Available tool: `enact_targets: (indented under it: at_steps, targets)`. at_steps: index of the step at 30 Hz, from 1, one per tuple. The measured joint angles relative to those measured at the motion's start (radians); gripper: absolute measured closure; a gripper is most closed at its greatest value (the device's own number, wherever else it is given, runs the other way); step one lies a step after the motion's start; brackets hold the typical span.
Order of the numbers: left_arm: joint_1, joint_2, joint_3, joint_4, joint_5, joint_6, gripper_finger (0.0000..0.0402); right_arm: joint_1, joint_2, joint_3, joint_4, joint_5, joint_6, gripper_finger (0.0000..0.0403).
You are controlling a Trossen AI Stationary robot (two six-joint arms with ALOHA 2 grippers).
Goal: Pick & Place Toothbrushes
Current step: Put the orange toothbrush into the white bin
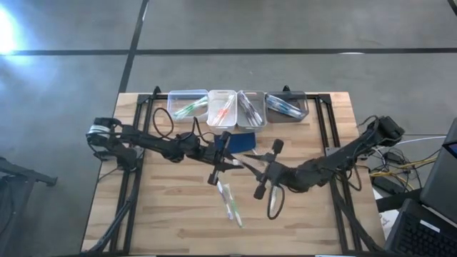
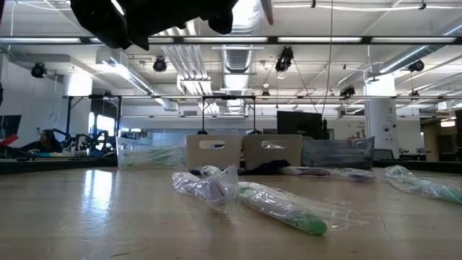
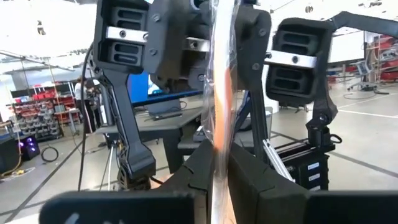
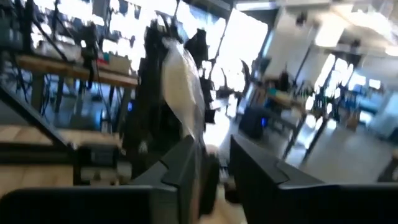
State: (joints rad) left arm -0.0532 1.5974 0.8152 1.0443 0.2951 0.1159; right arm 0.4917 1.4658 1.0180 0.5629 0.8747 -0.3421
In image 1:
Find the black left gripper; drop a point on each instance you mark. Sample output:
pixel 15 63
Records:
pixel 216 157

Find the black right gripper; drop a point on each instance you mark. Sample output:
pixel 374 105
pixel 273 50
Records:
pixel 275 171

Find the orange toothbrush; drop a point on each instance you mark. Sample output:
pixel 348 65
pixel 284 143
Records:
pixel 226 105
pixel 236 161
pixel 219 115

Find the blue toothbrush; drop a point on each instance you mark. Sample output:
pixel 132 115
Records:
pixel 285 109
pixel 291 107
pixel 280 103

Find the green toothbrush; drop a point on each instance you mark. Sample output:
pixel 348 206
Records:
pixel 191 107
pixel 187 110
pixel 196 104
pixel 275 200
pixel 235 210

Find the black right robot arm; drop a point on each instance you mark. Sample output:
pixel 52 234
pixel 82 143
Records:
pixel 339 160

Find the blue cloth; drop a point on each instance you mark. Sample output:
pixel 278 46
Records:
pixel 242 142

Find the grey plastic bin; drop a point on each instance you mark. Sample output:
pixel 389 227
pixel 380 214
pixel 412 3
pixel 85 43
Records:
pixel 264 125

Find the white plastic bin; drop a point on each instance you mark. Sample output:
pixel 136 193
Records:
pixel 212 125

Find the dark smoked plastic bin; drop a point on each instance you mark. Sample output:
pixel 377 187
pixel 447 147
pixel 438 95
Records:
pixel 303 119

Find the clear plastic bin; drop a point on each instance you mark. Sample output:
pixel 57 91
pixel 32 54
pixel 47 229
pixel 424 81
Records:
pixel 173 96

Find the black power brick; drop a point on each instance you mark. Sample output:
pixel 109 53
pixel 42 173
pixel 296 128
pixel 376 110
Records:
pixel 387 185

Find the black power adapter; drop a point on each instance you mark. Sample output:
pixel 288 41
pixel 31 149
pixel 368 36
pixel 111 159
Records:
pixel 394 157

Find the white paper sheet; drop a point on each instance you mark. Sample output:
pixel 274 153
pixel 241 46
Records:
pixel 387 221

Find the black laptop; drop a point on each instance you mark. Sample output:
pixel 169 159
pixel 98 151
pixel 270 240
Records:
pixel 421 232

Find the black metal stand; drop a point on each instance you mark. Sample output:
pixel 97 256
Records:
pixel 14 200

